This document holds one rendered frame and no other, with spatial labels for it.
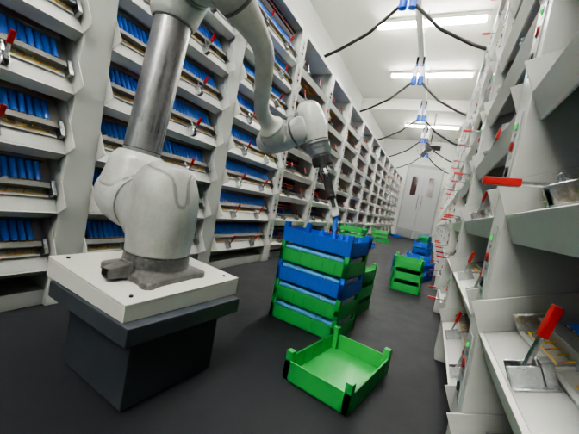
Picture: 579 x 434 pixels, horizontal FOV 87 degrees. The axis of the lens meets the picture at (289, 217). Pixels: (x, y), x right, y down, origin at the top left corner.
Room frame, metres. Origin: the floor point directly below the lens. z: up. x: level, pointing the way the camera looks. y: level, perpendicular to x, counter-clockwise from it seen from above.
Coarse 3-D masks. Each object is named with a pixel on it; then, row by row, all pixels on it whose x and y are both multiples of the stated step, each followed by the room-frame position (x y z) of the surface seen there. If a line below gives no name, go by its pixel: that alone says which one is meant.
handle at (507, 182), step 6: (486, 180) 0.34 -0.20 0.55; (492, 180) 0.33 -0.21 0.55; (498, 180) 0.33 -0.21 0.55; (504, 180) 0.33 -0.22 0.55; (510, 180) 0.33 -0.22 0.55; (516, 180) 0.32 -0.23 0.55; (522, 180) 0.32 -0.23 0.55; (558, 180) 0.32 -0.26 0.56; (564, 180) 0.31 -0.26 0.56; (510, 186) 0.33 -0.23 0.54; (516, 186) 0.33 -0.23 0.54; (534, 186) 0.32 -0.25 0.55; (540, 186) 0.32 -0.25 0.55; (546, 186) 0.31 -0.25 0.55
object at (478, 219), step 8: (488, 192) 0.57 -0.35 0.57; (496, 192) 0.57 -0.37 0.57; (496, 200) 0.57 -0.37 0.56; (464, 208) 1.12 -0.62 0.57; (472, 208) 1.11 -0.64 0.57; (480, 208) 1.10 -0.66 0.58; (488, 208) 0.70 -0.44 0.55; (464, 216) 1.11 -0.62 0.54; (472, 216) 0.94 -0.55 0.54; (480, 216) 0.93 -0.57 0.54; (488, 216) 0.69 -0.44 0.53; (464, 224) 1.11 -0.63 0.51; (472, 224) 0.89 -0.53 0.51; (480, 224) 0.75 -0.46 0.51; (488, 224) 0.64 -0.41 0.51; (472, 232) 0.94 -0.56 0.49; (480, 232) 0.78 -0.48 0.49; (488, 232) 0.67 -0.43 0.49
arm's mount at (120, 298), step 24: (48, 264) 0.73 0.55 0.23; (72, 264) 0.70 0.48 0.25; (96, 264) 0.73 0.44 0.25; (192, 264) 0.88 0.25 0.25; (72, 288) 0.66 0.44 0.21; (96, 288) 0.61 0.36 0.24; (120, 288) 0.63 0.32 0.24; (168, 288) 0.68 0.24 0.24; (192, 288) 0.70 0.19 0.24; (216, 288) 0.77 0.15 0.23; (120, 312) 0.57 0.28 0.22; (144, 312) 0.60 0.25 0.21
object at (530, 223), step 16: (544, 176) 0.46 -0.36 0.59; (512, 192) 0.48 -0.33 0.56; (528, 192) 0.47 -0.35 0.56; (512, 208) 0.48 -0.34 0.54; (528, 208) 0.47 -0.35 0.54; (544, 208) 0.34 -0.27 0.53; (560, 208) 0.27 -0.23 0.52; (576, 208) 0.24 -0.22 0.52; (512, 224) 0.45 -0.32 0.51; (528, 224) 0.37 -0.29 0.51; (544, 224) 0.32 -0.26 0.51; (560, 224) 0.28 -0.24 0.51; (576, 224) 0.25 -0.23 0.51; (512, 240) 0.47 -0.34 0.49; (528, 240) 0.39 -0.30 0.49; (544, 240) 0.33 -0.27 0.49; (560, 240) 0.29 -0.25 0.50; (576, 240) 0.25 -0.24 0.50; (576, 256) 0.26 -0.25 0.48
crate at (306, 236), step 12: (288, 228) 1.25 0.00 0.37; (300, 228) 1.36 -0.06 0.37; (312, 228) 1.41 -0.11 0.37; (288, 240) 1.24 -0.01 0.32; (300, 240) 1.21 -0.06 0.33; (312, 240) 1.18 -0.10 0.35; (324, 240) 1.15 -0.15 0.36; (336, 240) 1.13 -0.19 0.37; (348, 240) 1.10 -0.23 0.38; (336, 252) 1.12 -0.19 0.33; (348, 252) 1.10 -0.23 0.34; (360, 252) 1.18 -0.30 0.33
